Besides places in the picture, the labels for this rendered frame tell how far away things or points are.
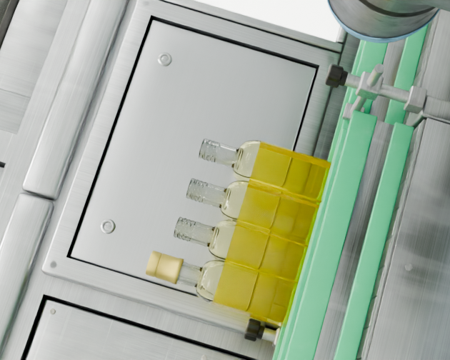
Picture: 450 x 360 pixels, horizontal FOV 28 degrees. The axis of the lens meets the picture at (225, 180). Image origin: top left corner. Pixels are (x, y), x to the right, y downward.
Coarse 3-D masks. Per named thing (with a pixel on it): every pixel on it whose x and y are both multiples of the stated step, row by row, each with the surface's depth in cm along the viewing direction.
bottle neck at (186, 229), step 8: (176, 224) 120; (184, 224) 121; (192, 224) 121; (200, 224) 121; (176, 232) 120; (184, 232) 120; (192, 232) 120; (200, 232) 120; (208, 232) 120; (192, 240) 121; (200, 240) 121; (208, 240) 120
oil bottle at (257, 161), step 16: (256, 144) 122; (272, 144) 123; (240, 160) 122; (256, 160) 122; (272, 160) 122; (288, 160) 122; (304, 160) 122; (320, 160) 122; (240, 176) 123; (256, 176) 121; (272, 176) 121; (288, 176) 121; (304, 176) 121; (320, 176) 121; (288, 192) 123; (304, 192) 121; (320, 192) 121
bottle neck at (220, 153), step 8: (208, 144) 123; (216, 144) 123; (224, 144) 124; (200, 152) 123; (208, 152) 123; (216, 152) 123; (224, 152) 123; (232, 152) 123; (208, 160) 124; (216, 160) 123; (224, 160) 123; (232, 160) 123
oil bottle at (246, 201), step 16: (224, 192) 122; (240, 192) 121; (256, 192) 121; (272, 192) 121; (224, 208) 121; (240, 208) 120; (256, 208) 120; (272, 208) 120; (288, 208) 121; (304, 208) 121; (256, 224) 120; (272, 224) 120; (288, 224) 120; (304, 224) 120; (304, 240) 120
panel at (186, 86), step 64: (192, 0) 144; (128, 64) 140; (192, 64) 141; (256, 64) 142; (320, 64) 142; (128, 128) 138; (192, 128) 139; (256, 128) 139; (320, 128) 139; (128, 192) 136; (64, 256) 132; (128, 256) 133; (192, 256) 134
